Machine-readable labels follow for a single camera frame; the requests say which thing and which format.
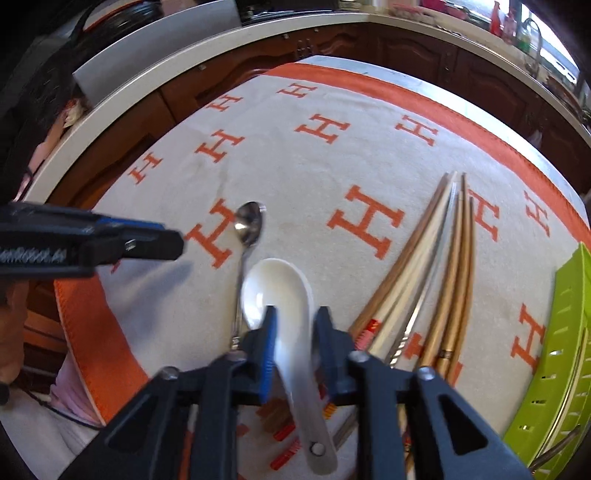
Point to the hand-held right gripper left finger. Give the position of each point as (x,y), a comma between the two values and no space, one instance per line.
(270,350)

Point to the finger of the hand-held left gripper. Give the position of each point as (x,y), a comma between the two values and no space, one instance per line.
(124,226)
(147,247)

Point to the golden brown chopstick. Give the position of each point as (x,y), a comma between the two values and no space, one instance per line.
(450,323)
(464,323)
(436,323)

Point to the steel kitchen faucet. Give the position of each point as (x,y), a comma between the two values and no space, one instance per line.
(535,46)

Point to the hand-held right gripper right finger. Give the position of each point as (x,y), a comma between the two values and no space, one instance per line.
(323,350)

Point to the cream chopstick with red end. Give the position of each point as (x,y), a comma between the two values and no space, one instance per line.
(400,249)
(414,249)

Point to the white kitchen countertop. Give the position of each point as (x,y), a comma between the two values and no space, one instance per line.
(184,60)

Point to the brown wooden kitchen cabinets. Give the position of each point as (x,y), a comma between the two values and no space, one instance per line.
(415,50)

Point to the white ceramic spoon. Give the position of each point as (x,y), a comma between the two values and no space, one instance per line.
(286,286)

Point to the pink bottle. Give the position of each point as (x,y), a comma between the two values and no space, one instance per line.
(509,25)

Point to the orange printed blanket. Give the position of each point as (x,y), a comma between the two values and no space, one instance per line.
(300,184)

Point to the gas stove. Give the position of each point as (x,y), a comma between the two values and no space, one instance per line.
(286,11)

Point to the green plastic tray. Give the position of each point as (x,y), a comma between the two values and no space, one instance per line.
(563,332)

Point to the pink basin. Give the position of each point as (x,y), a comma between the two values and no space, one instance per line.
(443,7)

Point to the red spray bottle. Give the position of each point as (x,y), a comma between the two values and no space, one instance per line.
(496,16)

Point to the green dish soap bottle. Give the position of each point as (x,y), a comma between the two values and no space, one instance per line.
(524,39)

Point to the stainless steel splash guard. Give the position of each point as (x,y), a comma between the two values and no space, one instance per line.
(152,50)

